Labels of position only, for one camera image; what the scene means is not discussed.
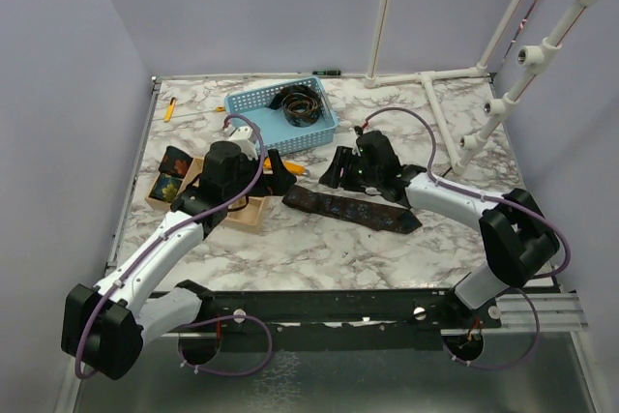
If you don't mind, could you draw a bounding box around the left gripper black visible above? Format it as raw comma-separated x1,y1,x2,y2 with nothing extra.
224,148,296,202

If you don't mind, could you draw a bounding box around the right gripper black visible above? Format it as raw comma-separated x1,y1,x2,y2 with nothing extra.
318,146,381,193

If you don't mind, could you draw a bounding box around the wooden compartment tray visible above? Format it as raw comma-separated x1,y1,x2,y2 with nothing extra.
145,158,269,234

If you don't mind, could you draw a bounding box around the brown blue floral tie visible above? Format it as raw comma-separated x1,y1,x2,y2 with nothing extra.
282,186,422,234

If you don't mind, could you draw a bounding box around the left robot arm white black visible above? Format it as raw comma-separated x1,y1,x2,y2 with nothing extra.
61,141,296,380

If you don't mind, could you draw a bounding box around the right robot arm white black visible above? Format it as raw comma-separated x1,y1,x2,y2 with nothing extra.
319,131,559,327

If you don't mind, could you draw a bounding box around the orange utility knife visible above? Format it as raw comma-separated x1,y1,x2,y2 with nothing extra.
283,162,310,177

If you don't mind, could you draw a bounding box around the blue perforated plastic basket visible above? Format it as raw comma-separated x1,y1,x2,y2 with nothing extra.
224,76,339,155

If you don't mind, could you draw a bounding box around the rolled black orange tie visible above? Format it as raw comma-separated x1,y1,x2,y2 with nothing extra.
267,84,322,128

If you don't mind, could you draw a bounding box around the green black marker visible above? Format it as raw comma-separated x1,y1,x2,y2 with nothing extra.
311,70,341,76

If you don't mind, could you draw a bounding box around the rolled dark red-leaf tie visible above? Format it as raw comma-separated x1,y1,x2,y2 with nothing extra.
159,145,193,178

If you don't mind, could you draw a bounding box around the rolled blue yellow-leaf tie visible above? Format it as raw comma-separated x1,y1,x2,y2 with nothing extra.
147,173,183,203

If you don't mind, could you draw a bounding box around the small yellow utility knife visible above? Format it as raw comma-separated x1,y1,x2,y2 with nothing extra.
163,97,177,123

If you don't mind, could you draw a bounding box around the white PVC pipe rack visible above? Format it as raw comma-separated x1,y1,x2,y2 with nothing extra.
453,0,599,174

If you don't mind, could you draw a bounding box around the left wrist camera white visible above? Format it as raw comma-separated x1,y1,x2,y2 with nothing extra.
228,126,258,161

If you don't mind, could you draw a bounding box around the orange handle screwdriver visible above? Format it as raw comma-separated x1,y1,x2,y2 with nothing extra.
441,166,456,178

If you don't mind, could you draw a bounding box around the black mounting rail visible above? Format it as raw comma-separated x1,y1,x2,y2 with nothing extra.
159,286,504,352

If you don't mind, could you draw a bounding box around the white PVC pipe frame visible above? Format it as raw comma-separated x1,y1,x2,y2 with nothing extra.
364,0,523,175

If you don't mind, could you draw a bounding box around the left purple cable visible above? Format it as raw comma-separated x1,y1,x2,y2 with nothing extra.
74,113,273,379

